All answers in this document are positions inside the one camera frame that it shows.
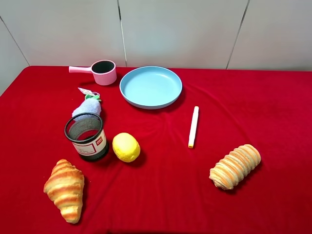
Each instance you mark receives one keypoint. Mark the blue plush toy green leaves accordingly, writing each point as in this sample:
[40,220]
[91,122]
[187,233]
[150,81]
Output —
[91,103]

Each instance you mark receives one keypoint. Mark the light blue plate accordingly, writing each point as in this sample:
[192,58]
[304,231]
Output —
[151,87]

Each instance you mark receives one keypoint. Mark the white marker yellow caps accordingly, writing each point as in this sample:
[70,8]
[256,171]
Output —
[193,127]

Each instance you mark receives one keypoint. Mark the yellow lemon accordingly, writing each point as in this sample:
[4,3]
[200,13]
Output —
[126,147]

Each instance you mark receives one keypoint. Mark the black mesh pen cup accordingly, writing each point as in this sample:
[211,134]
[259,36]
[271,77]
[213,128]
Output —
[86,133]

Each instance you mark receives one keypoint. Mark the red velvet tablecloth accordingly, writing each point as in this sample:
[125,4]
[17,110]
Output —
[167,188]

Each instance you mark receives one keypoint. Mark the striped spiral bread roll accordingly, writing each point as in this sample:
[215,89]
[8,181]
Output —
[235,166]

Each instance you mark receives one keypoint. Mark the golden croissant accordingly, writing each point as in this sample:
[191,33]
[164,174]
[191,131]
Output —
[64,188]

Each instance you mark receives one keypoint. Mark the pink saucepan with handle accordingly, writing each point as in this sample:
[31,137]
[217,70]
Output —
[103,71]

